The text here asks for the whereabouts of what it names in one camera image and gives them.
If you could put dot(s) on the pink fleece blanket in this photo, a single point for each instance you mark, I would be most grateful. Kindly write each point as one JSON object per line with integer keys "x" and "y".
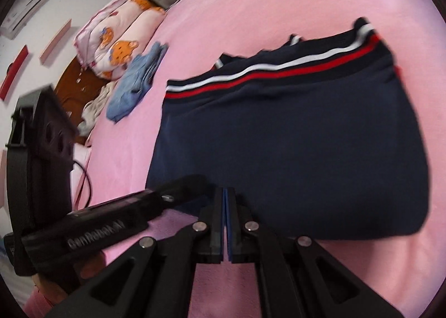
{"x": 261, "y": 1}

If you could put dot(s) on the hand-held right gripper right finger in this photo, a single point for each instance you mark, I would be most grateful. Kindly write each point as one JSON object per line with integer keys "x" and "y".
{"x": 237, "y": 227}

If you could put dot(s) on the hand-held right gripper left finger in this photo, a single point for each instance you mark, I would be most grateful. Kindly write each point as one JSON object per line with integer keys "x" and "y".
{"x": 216, "y": 220}

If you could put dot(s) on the red wall shelf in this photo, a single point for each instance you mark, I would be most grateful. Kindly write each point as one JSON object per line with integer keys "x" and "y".
{"x": 14, "y": 72}

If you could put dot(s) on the pink wall shelf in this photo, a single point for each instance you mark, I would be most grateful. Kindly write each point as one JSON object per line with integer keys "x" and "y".
{"x": 54, "y": 42}

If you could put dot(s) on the white air conditioner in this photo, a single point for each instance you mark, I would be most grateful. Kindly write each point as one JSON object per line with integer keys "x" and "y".
{"x": 31, "y": 8}

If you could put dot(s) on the brown wooden headboard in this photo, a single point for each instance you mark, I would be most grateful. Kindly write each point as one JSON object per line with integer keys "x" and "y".
{"x": 75, "y": 84}

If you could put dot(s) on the navy red varsity jacket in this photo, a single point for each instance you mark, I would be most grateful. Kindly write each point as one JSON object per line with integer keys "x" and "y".
{"x": 296, "y": 147}

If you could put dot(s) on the person's left hand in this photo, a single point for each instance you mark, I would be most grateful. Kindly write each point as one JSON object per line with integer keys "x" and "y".
{"x": 92, "y": 265}

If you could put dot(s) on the pink bear print quilt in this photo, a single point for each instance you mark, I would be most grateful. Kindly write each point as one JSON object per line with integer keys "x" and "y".
{"x": 118, "y": 46}

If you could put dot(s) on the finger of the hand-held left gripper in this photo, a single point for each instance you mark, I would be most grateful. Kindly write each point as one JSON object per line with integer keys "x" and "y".
{"x": 184, "y": 185}

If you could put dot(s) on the folded blue jeans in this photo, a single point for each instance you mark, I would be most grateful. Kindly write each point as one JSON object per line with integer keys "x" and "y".
{"x": 132, "y": 88}

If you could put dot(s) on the crumpled grey white clothes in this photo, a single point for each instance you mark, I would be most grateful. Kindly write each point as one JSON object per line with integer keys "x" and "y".
{"x": 96, "y": 105}

